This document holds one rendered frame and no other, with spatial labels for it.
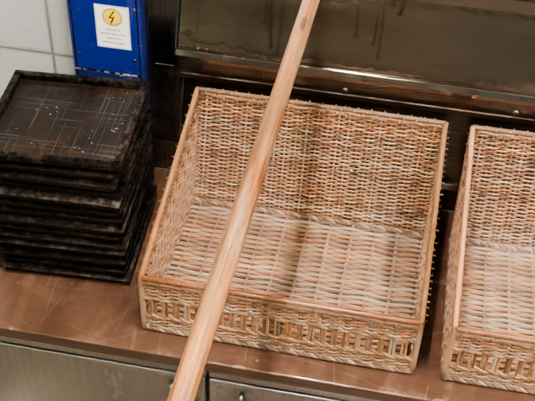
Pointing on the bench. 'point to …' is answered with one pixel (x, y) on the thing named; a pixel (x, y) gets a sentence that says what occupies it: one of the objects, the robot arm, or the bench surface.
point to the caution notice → (112, 26)
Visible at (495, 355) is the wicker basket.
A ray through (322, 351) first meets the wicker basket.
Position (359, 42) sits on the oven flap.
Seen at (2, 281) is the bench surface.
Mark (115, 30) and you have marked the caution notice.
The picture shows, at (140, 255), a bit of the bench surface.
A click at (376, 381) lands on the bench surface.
